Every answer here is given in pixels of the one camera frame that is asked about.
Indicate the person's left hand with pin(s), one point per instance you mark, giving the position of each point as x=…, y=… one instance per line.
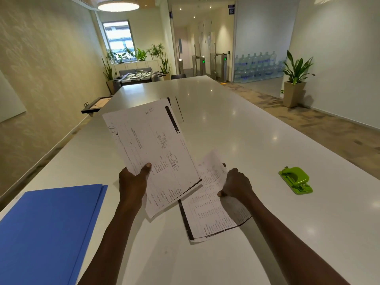
x=133, y=189

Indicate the printed white paper sheets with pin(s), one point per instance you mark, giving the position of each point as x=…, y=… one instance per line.
x=148, y=139

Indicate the person's right hand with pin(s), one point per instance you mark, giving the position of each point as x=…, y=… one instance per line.
x=239, y=186

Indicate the dark green windowsill plant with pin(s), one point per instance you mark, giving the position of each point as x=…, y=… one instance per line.
x=111, y=56
x=126, y=55

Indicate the white glass wall board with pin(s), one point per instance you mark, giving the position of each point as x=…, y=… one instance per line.
x=9, y=99

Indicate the stack of water bottles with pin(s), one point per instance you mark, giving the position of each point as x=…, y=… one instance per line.
x=256, y=68

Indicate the feathery palm plant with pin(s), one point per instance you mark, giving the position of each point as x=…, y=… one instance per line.
x=155, y=51

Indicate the foosball table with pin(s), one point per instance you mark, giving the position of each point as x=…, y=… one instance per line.
x=138, y=77

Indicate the person's right forearm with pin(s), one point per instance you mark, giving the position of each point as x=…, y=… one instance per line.
x=285, y=240

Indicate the dark chair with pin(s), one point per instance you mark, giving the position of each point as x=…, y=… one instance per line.
x=178, y=76

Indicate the window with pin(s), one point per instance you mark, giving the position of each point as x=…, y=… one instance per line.
x=118, y=35

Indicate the black-framed wooden game board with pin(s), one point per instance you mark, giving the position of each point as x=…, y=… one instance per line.
x=97, y=104

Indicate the metal turnstile gate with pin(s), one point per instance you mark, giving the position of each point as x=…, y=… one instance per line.
x=202, y=65
x=221, y=68

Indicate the person's left forearm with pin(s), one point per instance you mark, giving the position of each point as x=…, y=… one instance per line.
x=112, y=249

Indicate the round white ceiling lamp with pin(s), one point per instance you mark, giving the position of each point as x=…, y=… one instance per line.
x=118, y=6

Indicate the green hole punch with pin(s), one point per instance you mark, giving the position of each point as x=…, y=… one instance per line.
x=295, y=179

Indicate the blue folder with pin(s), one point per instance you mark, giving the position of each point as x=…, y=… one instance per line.
x=44, y=234

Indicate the grey standing post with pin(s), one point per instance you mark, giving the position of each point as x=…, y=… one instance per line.
x=180, y=66

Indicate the grey sofa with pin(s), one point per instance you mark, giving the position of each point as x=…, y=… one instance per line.
x=133, y=71

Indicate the bright green leafy plant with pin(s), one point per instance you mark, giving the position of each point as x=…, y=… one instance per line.
x=141, y=54

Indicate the small blue wall sign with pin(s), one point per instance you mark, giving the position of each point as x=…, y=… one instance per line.
x=231, y=10

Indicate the large plant in beige planter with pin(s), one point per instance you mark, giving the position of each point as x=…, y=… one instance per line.
x=293, y=94

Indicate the snake plant in beige pot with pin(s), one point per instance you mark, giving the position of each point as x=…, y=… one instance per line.
x=165, y=68
x=109, y=77

